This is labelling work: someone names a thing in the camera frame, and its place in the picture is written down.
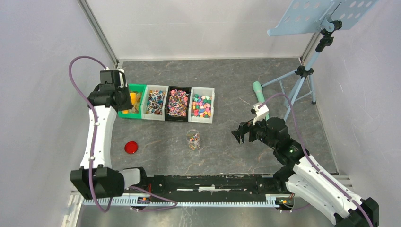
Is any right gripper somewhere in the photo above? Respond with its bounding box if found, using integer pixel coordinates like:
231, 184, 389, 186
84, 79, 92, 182
231, 113, 277, 150

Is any orange plastic scoop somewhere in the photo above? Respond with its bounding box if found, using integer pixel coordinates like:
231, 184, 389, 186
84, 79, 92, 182
122, 92, 140, 114

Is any clear plastic jar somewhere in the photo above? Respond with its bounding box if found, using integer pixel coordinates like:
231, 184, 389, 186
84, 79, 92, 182
186, 129, 201, 151

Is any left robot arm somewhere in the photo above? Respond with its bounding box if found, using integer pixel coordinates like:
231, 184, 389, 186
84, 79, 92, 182
70, 69, 148, 200

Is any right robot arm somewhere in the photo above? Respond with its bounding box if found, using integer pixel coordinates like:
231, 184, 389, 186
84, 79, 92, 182
232, 117, 379, 227

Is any green candy bin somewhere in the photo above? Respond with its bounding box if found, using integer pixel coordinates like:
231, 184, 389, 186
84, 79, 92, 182
118, 84, 146, 119

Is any white lollipop bin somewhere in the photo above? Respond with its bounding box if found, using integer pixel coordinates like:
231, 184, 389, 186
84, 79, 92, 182
140, 85, 169, 121

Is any white star candy bin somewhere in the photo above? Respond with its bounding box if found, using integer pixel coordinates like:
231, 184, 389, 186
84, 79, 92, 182
188, 87, 215, 124

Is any red jar lid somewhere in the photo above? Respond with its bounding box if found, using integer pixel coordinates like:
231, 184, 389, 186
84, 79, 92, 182
124, 141, 139, 154

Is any black swirl lollipop bin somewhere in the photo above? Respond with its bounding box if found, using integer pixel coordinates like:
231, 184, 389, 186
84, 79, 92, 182
165, 86, 191, 122

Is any blue music stand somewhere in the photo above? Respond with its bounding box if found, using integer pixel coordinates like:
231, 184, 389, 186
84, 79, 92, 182
254, 0, 377, 119

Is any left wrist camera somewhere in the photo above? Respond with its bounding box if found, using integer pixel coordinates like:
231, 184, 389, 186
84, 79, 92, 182
103, 68, 128, 89

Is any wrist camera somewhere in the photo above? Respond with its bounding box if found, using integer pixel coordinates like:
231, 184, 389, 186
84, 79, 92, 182
251, 102, 269, 125
103, 68, 128, 89

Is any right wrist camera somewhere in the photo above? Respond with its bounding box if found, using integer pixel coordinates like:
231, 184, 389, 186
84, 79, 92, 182
251, 102, 269, 125

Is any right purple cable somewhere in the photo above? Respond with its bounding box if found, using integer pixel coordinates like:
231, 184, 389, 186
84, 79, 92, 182
257, 92, 375, 227

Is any purple cable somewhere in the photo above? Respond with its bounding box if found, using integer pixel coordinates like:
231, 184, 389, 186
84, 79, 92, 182
68, 55, 179, 213
257, 92, 375, 227

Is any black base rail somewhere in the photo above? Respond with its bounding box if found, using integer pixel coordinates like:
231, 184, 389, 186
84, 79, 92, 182
136, 174, 292, 202

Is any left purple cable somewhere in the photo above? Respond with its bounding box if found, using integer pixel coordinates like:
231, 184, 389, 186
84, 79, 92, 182
68, 55, 179, 213

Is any aluminium frame post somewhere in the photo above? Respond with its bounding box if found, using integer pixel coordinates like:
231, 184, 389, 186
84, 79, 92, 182
77, 0, 119, 66

